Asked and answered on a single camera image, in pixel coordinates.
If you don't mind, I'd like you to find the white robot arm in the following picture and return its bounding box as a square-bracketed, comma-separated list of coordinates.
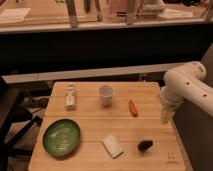
[159, 61, 213, 124]

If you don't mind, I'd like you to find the orange carrot toy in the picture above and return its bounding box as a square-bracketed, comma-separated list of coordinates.
[129, 100, 138, 117]

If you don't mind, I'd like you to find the black small object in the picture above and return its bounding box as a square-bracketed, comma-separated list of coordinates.
[138, 140, 153, 152]

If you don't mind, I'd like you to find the white paper cup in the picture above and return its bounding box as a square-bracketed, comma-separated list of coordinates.
[99, 85, 113, 107]

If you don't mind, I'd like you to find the green round plate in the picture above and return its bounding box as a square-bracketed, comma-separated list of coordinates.
[42, 119, 81, 158]

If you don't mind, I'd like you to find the black chair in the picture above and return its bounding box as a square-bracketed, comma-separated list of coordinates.
[0, 76, 43, 171]

